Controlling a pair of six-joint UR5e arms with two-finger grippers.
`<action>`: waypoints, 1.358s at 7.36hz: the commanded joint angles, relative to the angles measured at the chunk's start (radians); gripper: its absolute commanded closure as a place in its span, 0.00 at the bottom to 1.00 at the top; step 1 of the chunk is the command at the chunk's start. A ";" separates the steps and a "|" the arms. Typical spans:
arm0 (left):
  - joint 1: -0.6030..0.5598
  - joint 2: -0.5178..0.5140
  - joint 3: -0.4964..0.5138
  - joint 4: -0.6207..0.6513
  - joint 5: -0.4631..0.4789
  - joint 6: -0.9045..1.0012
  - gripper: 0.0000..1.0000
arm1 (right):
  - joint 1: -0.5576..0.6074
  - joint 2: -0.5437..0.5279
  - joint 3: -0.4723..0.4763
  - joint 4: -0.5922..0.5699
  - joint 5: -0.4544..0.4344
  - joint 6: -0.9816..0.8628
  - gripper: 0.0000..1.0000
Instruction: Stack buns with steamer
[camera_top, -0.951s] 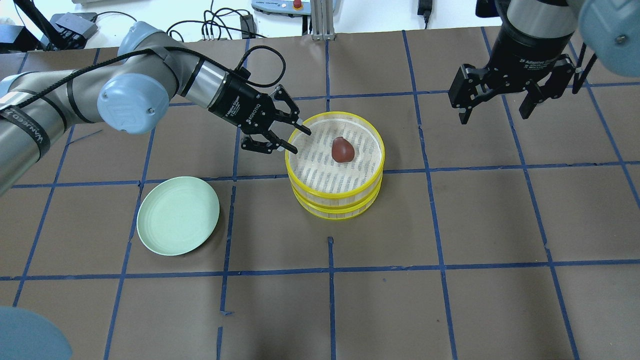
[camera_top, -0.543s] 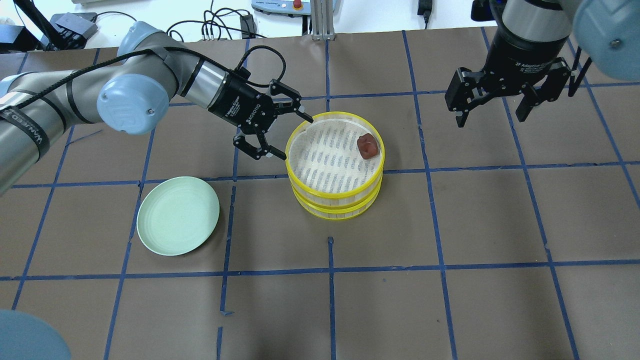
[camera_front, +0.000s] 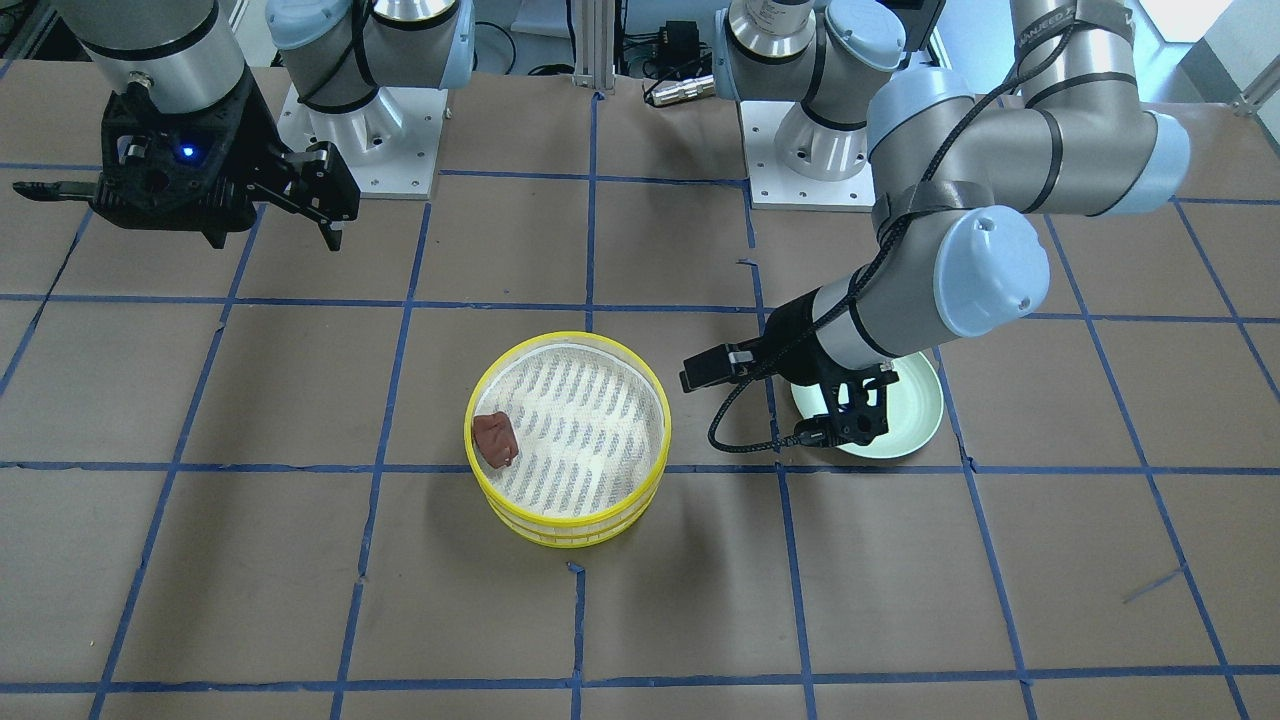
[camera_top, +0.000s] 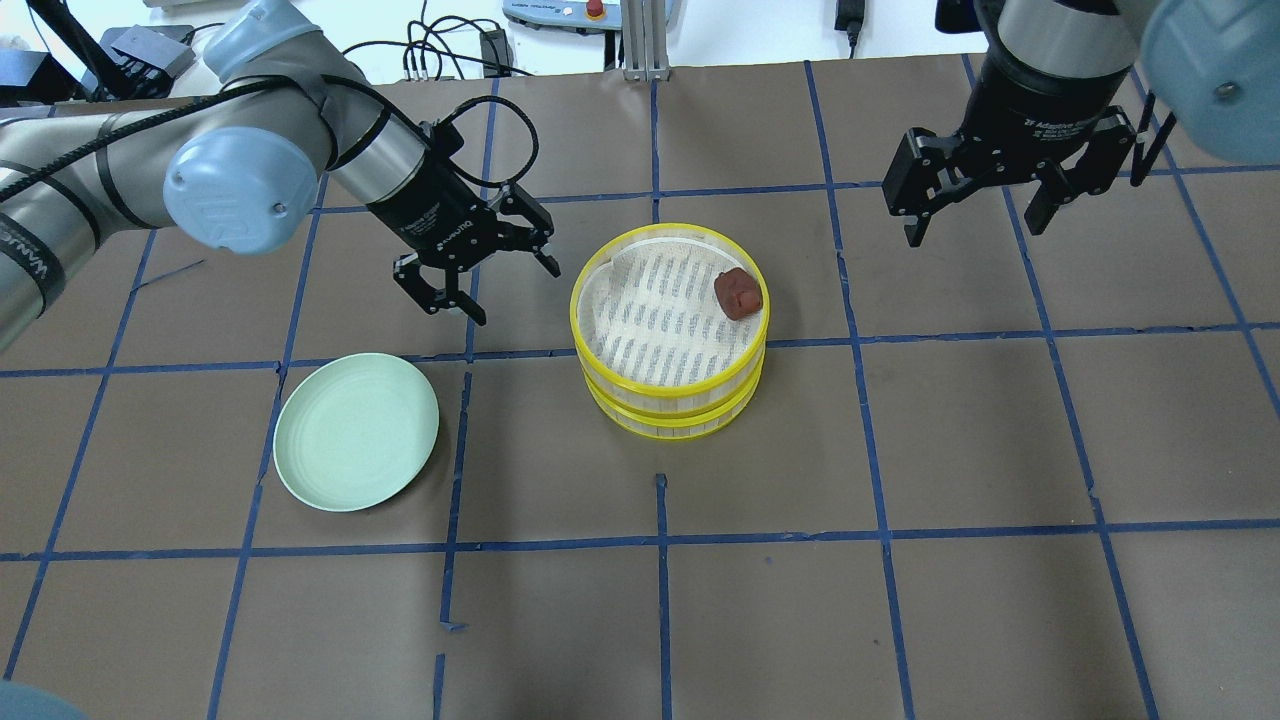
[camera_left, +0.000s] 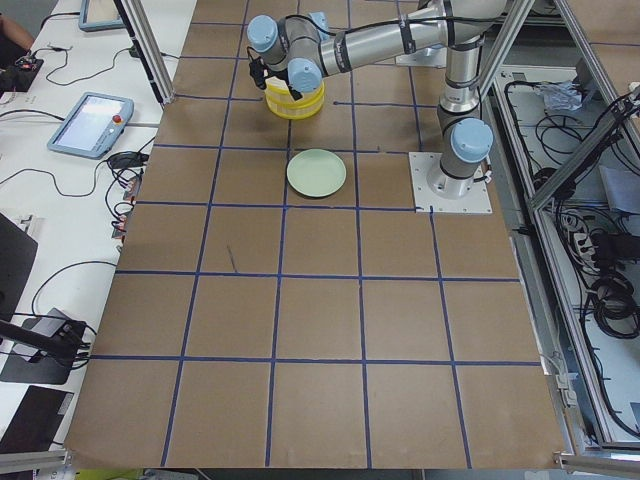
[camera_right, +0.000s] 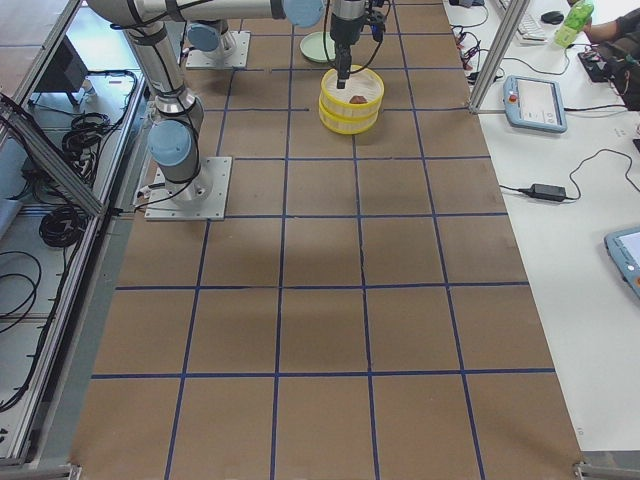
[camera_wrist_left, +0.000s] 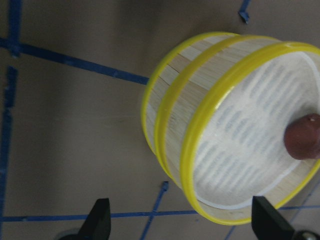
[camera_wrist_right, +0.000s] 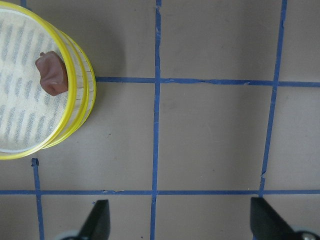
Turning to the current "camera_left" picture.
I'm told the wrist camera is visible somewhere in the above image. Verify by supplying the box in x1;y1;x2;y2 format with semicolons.
249;57;267;90

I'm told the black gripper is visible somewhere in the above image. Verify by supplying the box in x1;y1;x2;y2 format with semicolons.
267;70;300;95

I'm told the teach pendant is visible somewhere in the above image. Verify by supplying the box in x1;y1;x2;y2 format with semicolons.
78;0;124;32
47;92;134;160

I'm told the yellow rimmed steamer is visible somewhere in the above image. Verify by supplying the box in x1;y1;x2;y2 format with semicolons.
266;96;325;120
265;77;325;106

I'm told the diagonal aluminium strut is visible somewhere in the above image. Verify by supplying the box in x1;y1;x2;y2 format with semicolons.
528;87;639;211

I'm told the aluminium frame post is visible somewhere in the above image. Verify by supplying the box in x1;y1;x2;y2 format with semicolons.
114;0;175;106

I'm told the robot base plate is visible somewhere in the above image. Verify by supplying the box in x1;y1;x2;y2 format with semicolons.
408;152;493;215

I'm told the crumpled white cloth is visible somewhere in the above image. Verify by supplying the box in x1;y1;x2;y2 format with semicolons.
533;81;583;111

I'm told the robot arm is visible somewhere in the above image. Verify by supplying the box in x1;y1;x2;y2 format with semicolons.
247;1;506;180

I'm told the black laptop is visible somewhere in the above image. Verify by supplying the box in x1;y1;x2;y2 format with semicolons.
0;215;38;321

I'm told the pale green plate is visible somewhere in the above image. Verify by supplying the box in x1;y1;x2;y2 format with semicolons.
286;149;347;198

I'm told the black power adapter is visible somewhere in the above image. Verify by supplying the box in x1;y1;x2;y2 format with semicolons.
107;151;149;169

